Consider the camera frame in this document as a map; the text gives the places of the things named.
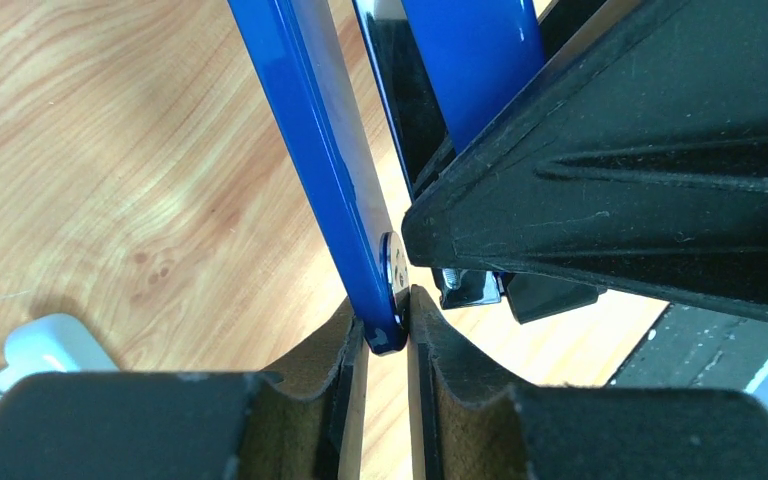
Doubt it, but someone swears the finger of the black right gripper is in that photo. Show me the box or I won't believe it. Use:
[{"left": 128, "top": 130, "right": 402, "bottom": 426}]
[{"left": 402, "top": 0, "right": 768, "bottom": 322}]

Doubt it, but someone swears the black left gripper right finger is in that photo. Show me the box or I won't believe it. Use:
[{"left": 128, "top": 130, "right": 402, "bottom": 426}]
[{"left": 407, "top": 285, "right": 768, "bottom": 479}]

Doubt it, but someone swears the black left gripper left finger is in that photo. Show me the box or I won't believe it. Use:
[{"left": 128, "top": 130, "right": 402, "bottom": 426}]
[{"left": 0, "top": 303, "right": 368, "bottom": 479}]

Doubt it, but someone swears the light blue white stapler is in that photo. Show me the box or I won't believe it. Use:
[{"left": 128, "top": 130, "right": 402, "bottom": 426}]
[{"left": 0, "top": 313, "right": 118, "bottom": 399}]

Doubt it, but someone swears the blue black stapler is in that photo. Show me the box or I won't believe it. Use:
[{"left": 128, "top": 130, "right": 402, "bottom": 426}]
[{"left": 226, "top": 0, "right": 607, "bottom": 356}]

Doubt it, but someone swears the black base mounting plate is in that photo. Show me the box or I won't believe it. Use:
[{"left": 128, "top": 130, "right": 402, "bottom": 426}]
[{"left": 607, "top": 304, "right": 768, "bottom": 393}]

